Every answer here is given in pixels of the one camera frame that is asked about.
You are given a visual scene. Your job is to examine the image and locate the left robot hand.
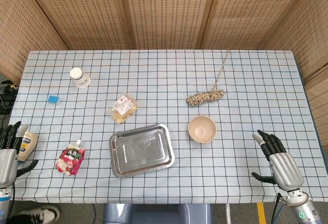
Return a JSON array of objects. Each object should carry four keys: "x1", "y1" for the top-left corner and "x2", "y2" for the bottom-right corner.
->
[{"x1": 0, "y1": 121, "x2": 39, "y2": 189}]

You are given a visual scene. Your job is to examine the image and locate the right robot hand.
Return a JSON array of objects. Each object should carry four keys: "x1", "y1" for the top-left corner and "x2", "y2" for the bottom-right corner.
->
[{"x1": 251, "y1": 130, "x2": 305, "y2": 192}]

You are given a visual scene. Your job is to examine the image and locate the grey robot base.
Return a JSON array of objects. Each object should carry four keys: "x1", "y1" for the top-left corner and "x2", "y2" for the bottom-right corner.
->
[{"x1": 102, "y1": 203, "x2": 214, "y2": 224}]

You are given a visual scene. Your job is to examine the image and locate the packaged bread slice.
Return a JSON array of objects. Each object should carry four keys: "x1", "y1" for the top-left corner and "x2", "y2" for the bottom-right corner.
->
[{"x1": 107, "y1": 92, "x2": 139, "y2": 125}]

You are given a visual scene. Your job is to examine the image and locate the stainless steel tray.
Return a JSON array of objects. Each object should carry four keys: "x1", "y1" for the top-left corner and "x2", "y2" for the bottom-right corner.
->
[{"x1": 109, "y1": 124, "x2": 175, "y2": 178}]

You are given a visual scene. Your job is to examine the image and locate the mayonnaise squeeze bottle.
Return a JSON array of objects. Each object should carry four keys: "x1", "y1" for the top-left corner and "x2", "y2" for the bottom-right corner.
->
[{"x1": 16, "y1": 129, "x2": 39, "y2": 162}]

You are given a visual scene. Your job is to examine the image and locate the black and white sneaker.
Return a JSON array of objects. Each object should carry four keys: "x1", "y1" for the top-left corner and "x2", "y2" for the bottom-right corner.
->
[{"x1": 6, "y1": 206, "x2": 61, "y2": 224}]

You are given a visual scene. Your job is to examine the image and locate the red drink pouch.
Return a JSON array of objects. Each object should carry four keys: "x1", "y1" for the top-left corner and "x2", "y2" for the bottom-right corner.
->
[{"x1": 54, "y1": 139, "x2": 86, "y2": 176}]

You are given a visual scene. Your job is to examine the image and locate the beige bowl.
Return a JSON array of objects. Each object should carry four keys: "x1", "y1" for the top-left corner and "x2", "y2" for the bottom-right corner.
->
[{"x1": 188, "y1": 115, "x2": 217, "y2": 145}]

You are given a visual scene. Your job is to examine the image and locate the white pill bottle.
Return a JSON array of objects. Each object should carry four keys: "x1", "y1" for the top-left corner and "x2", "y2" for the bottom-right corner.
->
[{"x1": 69, "y1": 67, "x2": 91, "y2": 89}]

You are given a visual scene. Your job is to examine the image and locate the checkered tablecloth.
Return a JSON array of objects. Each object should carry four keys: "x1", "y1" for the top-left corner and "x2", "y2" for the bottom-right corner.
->
[{"x1": 7, "y1": 49, "x2": 328, "y2": 205}]

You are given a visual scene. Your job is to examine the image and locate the woven bamboo folding screen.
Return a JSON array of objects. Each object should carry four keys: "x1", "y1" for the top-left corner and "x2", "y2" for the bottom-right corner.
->
[{"x1": 0, "y1": 0, "x2": 328, "y2": 142}]

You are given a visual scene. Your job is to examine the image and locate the black cables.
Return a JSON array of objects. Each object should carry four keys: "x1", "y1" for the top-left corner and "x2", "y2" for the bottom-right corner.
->
[{"x1": 0, "y1": 79, "x2": 19, "y2": 115}]

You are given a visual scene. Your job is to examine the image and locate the bundled twine rope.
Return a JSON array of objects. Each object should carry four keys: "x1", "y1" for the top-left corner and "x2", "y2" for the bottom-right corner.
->
[{"x1": 186, "y1": 50, "x2": 230, "y2": 107}]

